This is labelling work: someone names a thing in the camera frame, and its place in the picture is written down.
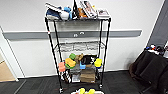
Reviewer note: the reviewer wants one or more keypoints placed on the yellow white plush toy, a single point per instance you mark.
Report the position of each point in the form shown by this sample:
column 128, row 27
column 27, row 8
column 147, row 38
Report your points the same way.
column 86, row 91

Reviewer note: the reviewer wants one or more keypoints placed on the pink orange toy block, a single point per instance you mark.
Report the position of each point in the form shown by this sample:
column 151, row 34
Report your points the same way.
column 62, row 66

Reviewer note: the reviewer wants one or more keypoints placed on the yellow orange toy block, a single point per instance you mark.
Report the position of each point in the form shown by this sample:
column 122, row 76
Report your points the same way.
column 70, row 63

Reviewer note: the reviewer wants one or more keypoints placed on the white bowl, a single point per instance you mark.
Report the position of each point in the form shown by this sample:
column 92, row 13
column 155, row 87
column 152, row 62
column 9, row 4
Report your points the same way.
column 64, row 15

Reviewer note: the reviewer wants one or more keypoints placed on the small wall socket plate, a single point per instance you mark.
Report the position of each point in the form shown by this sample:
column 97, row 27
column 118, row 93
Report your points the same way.
column 75, row 35
column 82, row 32

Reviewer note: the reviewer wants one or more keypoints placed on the white box with photo print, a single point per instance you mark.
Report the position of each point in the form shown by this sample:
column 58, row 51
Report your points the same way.
column 103, row 13

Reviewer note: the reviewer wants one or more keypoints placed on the small blue toy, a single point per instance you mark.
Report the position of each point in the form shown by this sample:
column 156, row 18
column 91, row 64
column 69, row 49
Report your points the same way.
column 82, row 65

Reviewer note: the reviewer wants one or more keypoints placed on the dark blue cloth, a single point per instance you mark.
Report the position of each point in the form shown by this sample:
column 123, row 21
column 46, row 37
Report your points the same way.
column 52, row 15

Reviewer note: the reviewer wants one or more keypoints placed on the green toy block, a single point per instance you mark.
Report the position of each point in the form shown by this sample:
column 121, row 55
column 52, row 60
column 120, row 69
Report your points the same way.
column 72, row 56

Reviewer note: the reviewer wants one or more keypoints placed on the yellow toy with blue base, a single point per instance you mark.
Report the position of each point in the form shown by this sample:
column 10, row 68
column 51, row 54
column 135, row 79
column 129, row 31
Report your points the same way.
column 98, row 63

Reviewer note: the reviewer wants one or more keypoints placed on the orange plush toy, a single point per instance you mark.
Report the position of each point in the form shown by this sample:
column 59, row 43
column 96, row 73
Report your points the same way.
column 82, row 13

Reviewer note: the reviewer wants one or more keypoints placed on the small things on cart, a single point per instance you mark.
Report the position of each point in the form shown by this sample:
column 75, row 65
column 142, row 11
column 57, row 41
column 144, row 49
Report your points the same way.
column 156, row 49

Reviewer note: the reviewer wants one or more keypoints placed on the small white box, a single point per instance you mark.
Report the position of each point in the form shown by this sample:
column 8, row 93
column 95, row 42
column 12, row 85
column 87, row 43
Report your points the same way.
column 76, row 77

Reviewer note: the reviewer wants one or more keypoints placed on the blue plush toy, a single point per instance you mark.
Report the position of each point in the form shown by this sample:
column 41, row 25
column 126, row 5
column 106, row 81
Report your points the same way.
column 68, row 10

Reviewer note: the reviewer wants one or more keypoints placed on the tan plush toy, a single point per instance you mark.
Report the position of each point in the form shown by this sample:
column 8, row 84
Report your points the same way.
column 79, row 57

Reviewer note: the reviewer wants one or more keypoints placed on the black standing packet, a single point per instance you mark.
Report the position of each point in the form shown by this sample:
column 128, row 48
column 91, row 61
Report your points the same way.
column 75, row 10

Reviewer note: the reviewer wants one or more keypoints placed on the white door frame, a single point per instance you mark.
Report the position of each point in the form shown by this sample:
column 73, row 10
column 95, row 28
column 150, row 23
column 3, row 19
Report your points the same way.
column 13, row 63

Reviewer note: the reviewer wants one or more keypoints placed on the large brown cardboard box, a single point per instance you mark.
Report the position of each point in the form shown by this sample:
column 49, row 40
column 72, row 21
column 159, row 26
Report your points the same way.
column 87, row 75

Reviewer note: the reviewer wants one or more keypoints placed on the black white packet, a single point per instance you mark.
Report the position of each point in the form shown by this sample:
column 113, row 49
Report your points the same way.
column 67, row 76

